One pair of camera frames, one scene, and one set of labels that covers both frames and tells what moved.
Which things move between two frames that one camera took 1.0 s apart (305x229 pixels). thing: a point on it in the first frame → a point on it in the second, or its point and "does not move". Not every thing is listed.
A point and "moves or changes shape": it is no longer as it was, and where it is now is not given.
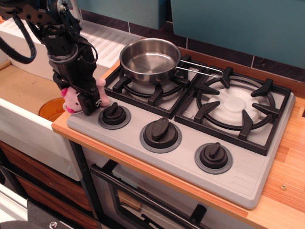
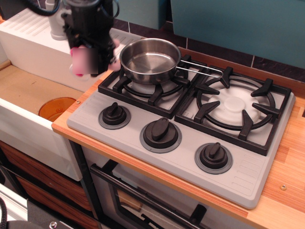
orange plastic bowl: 51,109 does not move
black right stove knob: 213,158 does not move
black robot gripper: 77,64 → 93,26
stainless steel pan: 152,61 does not move
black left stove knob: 114,117 does not move
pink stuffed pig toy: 72,104 moves or changes shape
